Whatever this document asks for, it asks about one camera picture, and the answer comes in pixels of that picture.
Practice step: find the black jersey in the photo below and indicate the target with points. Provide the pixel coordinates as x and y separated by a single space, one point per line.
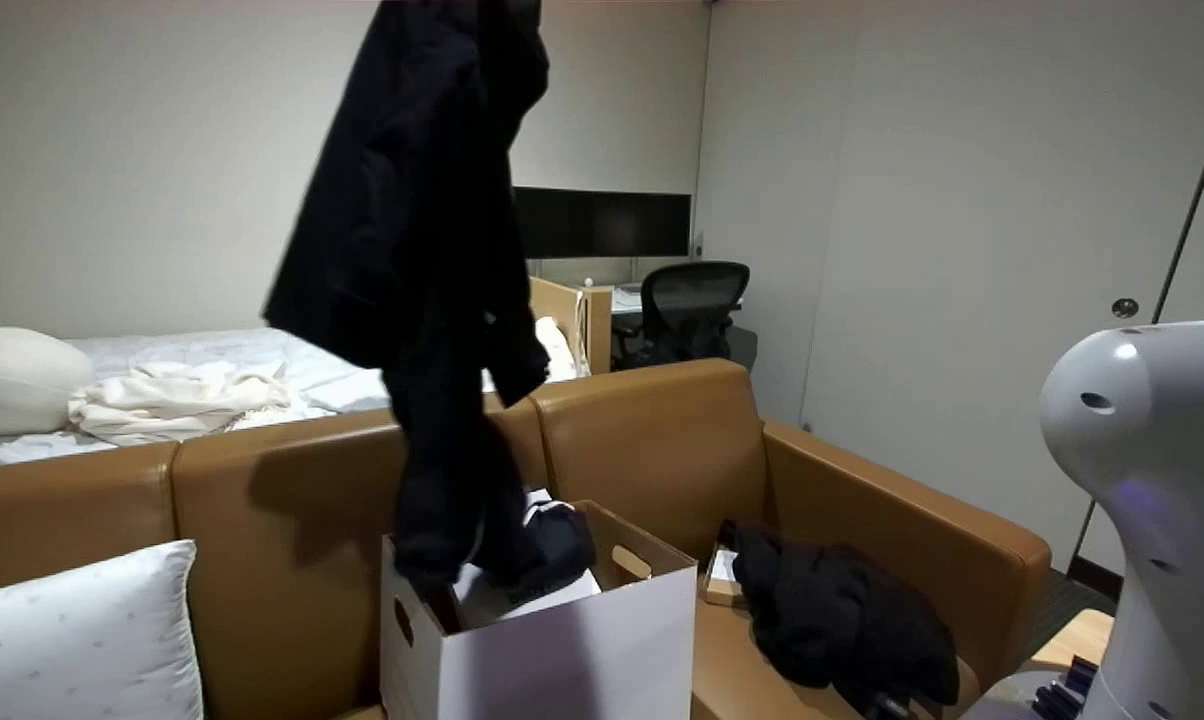
414 240

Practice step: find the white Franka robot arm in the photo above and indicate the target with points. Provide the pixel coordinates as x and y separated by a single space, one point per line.
1162 533

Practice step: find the white cardboard box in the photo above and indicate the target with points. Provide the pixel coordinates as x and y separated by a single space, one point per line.
560 665

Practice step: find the wooden bed footboard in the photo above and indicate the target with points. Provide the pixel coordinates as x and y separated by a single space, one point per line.
574 321

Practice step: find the white desk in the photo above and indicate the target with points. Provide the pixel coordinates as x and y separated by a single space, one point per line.
624 297

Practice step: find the black mesh office chair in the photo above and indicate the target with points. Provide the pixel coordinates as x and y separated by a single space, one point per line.
685 312

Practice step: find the black flat monitor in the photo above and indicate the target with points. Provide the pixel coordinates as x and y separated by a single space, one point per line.
613 221

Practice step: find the white printed card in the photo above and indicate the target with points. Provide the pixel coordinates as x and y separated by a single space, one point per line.
555 596

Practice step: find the small white flat item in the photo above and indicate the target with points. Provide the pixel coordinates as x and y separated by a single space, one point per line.
723 578

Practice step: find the black garment pile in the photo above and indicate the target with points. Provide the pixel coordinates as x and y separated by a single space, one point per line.
841 622

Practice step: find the white bed sheet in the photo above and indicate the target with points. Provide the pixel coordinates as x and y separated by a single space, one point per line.
224 355

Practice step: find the crumpled white blanket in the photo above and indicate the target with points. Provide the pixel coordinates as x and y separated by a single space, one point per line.
173 403

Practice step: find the round door knob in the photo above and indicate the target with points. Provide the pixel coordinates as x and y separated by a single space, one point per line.
1125 311

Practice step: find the light wooden board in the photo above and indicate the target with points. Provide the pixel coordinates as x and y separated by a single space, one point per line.
1076 638

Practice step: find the dark blue small item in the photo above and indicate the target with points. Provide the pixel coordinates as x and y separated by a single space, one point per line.
1067 695

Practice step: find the round white cushion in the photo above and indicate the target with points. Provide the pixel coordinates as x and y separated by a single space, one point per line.
12 380

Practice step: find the white dotted square pillow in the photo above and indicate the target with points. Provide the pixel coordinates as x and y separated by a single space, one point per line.
74 644

